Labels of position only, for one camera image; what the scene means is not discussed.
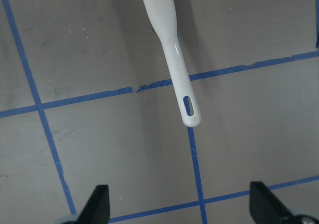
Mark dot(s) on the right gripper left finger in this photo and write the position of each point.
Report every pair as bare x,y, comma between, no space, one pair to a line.
97,208

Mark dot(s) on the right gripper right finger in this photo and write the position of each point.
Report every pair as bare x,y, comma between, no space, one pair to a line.
266,208

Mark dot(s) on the white hand brush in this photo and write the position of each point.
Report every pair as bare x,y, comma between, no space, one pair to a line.
162,16

